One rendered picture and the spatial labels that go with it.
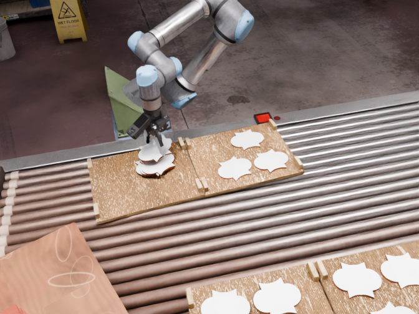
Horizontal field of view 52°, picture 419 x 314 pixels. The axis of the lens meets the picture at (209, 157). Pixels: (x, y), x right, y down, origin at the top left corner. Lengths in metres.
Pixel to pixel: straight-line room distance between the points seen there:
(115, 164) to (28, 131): 2.11
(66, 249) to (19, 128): 2.59
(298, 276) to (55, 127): 2.81
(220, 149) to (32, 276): 0.88
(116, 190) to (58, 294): 0.52
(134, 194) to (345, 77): 2.91
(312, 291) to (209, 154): 0.72
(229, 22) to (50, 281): 1.15
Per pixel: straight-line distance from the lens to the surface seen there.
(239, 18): 1.79
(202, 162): 1.77
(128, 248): 1.54
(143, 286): 1.45
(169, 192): 1.67
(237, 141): 1.86
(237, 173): 1.71
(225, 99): 3.82
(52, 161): 1.98
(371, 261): 1.51
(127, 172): 1.78
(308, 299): 1.39
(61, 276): 1.39
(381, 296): 1.45
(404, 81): 4.30
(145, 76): 1.53
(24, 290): 1.40
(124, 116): 2.01
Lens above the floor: 2.12
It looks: 41 degrees down
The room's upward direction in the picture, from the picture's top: 4 degrees counter-clockwise
